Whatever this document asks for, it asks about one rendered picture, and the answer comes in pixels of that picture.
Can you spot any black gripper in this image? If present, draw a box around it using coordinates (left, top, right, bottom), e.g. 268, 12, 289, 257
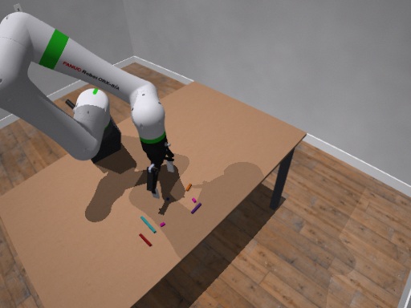
146, 146, 174, 199

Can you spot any purple rod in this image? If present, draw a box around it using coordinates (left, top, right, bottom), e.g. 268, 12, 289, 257
191, 203, 201, 214

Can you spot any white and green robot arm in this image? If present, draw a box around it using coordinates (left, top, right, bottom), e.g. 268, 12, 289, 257
0, 12, 171, 160

